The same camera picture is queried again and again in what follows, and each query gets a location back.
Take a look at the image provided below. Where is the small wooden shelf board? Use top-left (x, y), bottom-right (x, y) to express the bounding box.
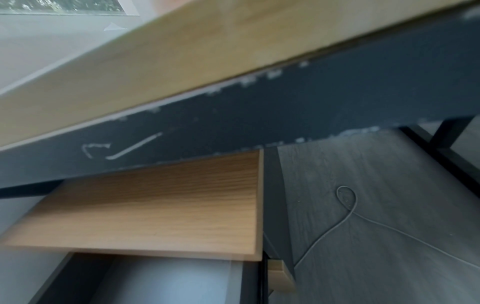
top-left (267, 259), bottom-right (296, 292)

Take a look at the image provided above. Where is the window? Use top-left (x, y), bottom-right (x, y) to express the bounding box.
top-left (0, 0), bottom-right (126, 16)

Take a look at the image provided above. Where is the wooden desk with dark frame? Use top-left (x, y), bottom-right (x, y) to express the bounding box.
top-left (0, 0), bottom-right (480, 304)

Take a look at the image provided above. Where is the thin white cable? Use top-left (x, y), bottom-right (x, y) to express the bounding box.
top-left (293, 185), bottom-right (480, 272)

